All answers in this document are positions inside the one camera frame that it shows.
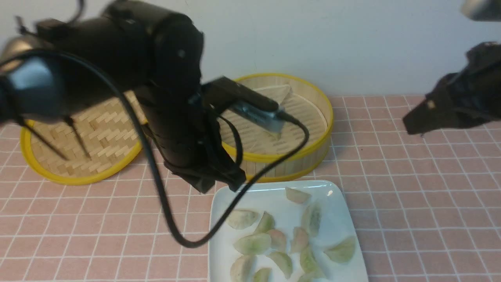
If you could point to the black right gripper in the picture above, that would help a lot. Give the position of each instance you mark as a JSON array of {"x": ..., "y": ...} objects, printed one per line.
[{"x": 462, "y": 100}]

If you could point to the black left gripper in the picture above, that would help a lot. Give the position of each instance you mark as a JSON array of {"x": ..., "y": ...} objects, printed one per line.
[{"x": 187, "y": 134}]

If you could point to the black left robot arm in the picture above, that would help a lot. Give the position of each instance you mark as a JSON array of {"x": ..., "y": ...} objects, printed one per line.
[{"x": 65, "y": 68}]

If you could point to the dumpling left of plate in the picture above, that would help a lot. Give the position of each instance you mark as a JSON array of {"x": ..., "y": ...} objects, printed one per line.
[{"x": 242, "y": 219}]

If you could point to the dumpling of plate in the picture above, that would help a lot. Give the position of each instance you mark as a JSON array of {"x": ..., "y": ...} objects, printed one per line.
[
  {"x": 242, "y": 219},
  {"x": 297, "y": 196}
]

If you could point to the dumpling top of plate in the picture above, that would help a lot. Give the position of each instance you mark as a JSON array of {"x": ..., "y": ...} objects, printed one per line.
[{"x": 297, "y": 196}]

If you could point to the white square plate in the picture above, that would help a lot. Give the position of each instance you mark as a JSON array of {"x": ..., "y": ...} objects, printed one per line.
[{"x": 336, "y": 225}]

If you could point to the white steamer paper liner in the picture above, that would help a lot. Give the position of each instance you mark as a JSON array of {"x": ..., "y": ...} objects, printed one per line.
[{"x": 297, "y": 100}]

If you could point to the yellow rimmed bamboo steamer basket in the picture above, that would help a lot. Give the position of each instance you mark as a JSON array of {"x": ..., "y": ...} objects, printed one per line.
[{"x": 304, "y": 161}]

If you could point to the yellow rimmed bamboo steamer lid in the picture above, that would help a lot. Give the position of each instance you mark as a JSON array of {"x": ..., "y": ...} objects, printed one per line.
[{"x": 105, "y": 143}]

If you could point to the pink checkered tablecloth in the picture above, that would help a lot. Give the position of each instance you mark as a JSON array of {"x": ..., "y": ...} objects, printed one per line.
[{"x": 424, "y": 208}]

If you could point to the small green dumpling centre-left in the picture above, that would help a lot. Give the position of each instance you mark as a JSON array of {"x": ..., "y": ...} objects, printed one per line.
[{"x": 266, "y": 223}]

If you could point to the large green dumpling left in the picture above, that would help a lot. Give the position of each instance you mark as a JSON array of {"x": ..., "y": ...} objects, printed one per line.
[{"x": 254, "y": 244}]

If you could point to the pinkish dumpling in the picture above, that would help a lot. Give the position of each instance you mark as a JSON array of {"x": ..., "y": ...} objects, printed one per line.
[
  {"x": 300, "y": 240},
  {"x": 278, "y": 240}
]

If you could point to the dumpling bottom left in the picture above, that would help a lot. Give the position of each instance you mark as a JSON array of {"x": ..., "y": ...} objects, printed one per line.
[{"x": 240, "y": 270}]

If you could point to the tall dumpling right centre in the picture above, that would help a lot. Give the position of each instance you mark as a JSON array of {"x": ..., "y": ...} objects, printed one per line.
[{"x": 311, "y": 219}]

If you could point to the pinkish dumpling centre right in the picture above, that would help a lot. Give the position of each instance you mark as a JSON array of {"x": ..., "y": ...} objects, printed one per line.
[{"x": 300, "y": 240}]

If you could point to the dumpling lower centre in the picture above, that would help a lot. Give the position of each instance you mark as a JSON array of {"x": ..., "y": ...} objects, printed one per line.
[{"x": 283, "y": 262}]

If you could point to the small dumpling bottom edge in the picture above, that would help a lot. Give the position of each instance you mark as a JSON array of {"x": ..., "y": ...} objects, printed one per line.
[{"x": 262, "y": 275}]

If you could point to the green dumpling lower right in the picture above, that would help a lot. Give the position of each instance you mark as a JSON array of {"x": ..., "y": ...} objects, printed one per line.
[{"x": 311, "y": 268}]

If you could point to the dumpling far right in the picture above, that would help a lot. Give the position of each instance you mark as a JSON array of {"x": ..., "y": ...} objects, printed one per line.
[{"x": 342, "y": 252}]

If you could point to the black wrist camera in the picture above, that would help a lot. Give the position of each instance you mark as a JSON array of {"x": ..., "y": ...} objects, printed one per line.
[{"x": 244, "y": 102}]

